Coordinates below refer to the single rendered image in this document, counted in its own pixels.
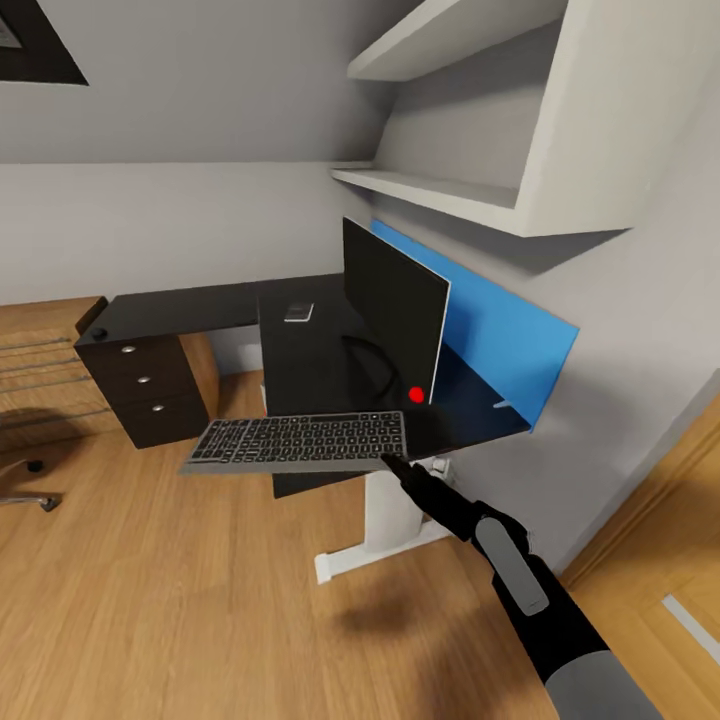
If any swivel chair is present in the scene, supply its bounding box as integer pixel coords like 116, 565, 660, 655
0, 458, 57, 512

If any monitor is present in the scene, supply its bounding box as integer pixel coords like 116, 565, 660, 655
340, 218, 452, 406

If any keyboard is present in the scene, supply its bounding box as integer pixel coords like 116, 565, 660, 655
177, 411, 407, 477

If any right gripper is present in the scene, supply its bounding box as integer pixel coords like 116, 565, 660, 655
381, 454, 462, 525

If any notebook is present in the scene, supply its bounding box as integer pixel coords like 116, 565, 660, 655
285, 303, 314, 321

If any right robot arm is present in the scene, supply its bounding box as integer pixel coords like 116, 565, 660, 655
381, 454, 665, 720

